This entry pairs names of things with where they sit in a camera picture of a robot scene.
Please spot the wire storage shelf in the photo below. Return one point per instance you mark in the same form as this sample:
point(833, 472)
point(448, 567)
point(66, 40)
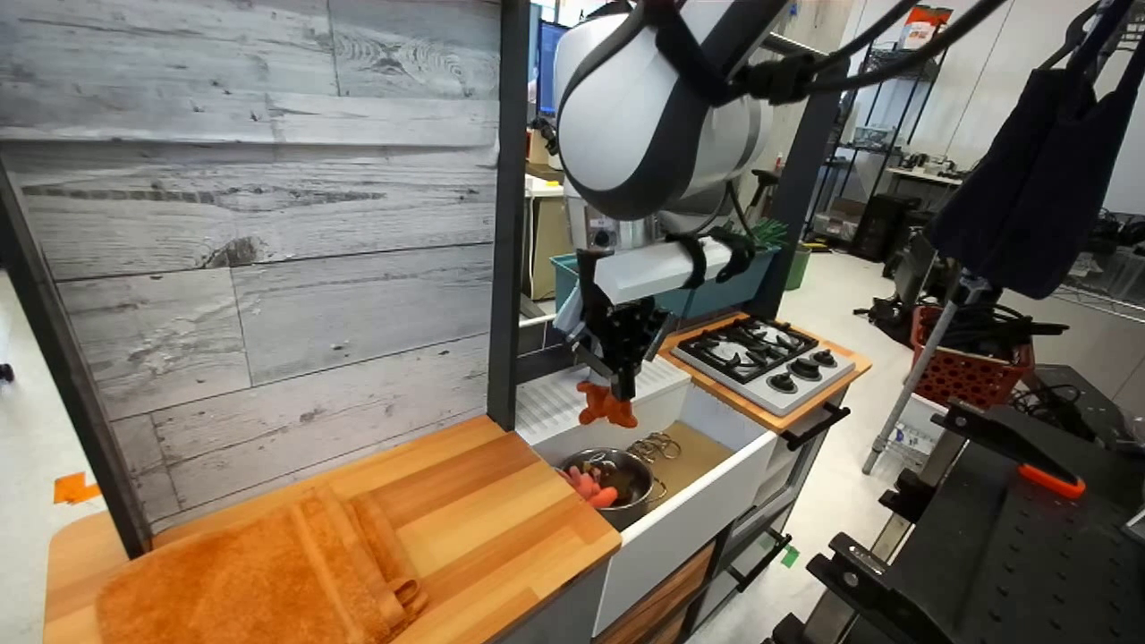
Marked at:
point(874, 130)

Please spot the toy gas stove top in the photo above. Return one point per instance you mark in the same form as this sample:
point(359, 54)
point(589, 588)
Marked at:
point(768, 362)

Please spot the orange plush toy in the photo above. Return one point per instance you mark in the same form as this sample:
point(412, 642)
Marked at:
point(597, 404)

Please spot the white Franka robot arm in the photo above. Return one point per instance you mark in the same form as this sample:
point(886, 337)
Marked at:
point(658, 113)

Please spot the brown cardboard sink liner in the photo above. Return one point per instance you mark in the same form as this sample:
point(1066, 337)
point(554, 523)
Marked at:
point(678, 456)

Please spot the black hanging bag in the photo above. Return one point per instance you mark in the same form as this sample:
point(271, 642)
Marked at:
point(1026, 206)

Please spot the black metal frame post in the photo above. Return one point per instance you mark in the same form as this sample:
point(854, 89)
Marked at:
point(508, 212)

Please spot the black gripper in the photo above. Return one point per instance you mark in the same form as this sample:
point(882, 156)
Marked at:
point(615, 337)

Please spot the black perforated mount table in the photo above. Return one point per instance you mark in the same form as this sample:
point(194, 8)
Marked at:
point(1026, 537)

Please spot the steel mixing bowl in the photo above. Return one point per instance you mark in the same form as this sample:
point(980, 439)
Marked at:
point(608, 481)

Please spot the red perforated crate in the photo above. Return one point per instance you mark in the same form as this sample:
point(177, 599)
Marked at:
point(980, 367)

